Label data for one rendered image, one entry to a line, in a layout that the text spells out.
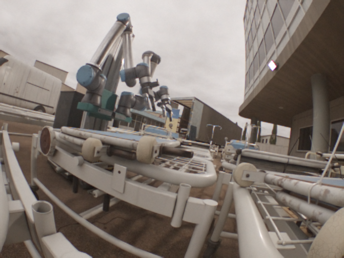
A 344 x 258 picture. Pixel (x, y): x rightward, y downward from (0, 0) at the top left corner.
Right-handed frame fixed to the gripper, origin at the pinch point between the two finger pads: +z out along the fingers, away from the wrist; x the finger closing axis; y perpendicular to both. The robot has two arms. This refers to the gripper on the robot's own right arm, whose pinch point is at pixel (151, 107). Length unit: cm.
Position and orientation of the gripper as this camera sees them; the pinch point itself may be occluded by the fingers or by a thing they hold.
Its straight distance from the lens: 100.9
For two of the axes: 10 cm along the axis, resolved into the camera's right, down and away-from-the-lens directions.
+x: -1.6, 0.3, -9.9
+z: 2.3, 9.7, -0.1
